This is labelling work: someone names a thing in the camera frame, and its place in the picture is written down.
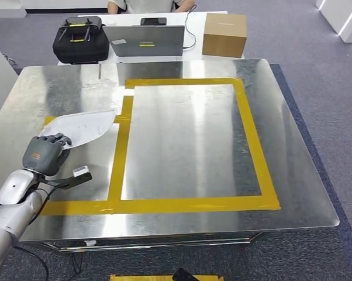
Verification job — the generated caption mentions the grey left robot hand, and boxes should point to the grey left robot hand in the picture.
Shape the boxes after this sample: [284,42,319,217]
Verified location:
[23,133,72,177]

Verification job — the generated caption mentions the white curved car body part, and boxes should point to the white curved car body part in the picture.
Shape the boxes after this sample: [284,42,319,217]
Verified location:
[38,109,116,151]

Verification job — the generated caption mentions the steel top workbench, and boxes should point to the steel top workbench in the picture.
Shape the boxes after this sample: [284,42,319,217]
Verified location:
[0,58,340,253]

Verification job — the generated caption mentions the black robot body part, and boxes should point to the black robot body part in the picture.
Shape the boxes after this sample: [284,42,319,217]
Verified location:
[172,268,200,281]

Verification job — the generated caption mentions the black carry case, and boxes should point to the black carry case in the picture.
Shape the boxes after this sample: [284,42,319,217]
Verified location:
[53,16,110,65]

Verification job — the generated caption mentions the black remote controller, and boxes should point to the black remote controller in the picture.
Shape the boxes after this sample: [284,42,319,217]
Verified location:
[62,16,102,43]

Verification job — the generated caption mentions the grey laptop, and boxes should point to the grey laptop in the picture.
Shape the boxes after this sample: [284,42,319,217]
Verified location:
[102,25,185,58]

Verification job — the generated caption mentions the black smartphone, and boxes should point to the black smartphone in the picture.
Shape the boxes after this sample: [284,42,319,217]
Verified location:
[140,17,167,26]

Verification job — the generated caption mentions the person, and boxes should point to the person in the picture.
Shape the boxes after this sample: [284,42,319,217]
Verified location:
[107,0,195,15]

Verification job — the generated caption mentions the white desk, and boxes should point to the white desk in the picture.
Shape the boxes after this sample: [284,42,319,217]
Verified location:
[57,11,245,66]

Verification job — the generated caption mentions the brown cardboard box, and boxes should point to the brown cardboard box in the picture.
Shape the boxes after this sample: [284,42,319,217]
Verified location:
[202,12,247,59]

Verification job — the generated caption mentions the white lit display plinth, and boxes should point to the white lit display plinth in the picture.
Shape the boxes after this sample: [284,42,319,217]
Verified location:
[315,0,352,43]

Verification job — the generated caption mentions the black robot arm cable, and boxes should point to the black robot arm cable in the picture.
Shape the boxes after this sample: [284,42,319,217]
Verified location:
[28,185,63,227]

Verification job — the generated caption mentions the black laptop power cable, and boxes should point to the black laptop power cable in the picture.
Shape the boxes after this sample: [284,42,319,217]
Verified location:
[183,4,197,51]

